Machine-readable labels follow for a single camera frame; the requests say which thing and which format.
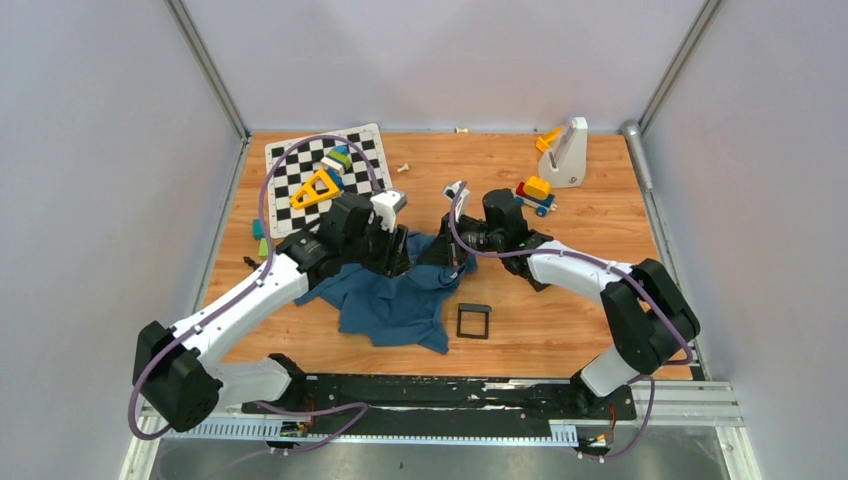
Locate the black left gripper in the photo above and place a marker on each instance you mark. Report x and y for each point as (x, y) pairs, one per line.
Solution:
(393, 263)

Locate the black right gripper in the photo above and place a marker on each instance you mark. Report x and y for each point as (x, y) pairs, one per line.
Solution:
(446, 252)

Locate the blue shirt garment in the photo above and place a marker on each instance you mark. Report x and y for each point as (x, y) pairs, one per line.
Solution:
(404, 310)

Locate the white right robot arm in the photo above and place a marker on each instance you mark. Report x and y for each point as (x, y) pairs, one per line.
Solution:
(650, 322)

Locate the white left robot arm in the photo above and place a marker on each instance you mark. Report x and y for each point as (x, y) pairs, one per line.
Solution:
(179, 369)

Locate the colourful toy train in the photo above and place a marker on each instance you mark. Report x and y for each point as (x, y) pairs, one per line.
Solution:
(536, 193)

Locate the stacked colour blocks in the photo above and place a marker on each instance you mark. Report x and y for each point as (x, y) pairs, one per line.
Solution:
(337, 162)

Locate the green block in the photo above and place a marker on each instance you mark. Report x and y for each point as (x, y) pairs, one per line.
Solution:
(263, 249)

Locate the teal block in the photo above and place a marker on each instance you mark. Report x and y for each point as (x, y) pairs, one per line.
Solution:
(257, 231)

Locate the white wedge stand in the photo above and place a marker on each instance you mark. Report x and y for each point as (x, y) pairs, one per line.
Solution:
(564, 164)

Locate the black white checkerboard sheet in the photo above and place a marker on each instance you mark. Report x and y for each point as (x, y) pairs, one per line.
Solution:
(300, 166)

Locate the yellow plastic piece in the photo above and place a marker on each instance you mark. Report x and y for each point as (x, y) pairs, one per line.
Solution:
(544, 141)

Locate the black chess piece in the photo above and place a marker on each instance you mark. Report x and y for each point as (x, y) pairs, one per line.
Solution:
(251, 262)

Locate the yellow triangle frame toy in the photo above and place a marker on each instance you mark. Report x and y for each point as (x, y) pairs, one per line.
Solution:
(321, 186)

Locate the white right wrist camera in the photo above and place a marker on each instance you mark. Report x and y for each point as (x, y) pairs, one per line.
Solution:
(458, 193)

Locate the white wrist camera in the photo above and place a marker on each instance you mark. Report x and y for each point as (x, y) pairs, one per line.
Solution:
(458, 193)
(387, 204)

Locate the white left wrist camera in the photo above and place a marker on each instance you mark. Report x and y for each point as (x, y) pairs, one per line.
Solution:
(387, 204)

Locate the black square frame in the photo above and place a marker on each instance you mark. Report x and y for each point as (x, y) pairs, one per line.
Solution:
(473, 321)

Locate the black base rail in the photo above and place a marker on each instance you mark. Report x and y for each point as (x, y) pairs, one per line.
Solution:
(448, 406)

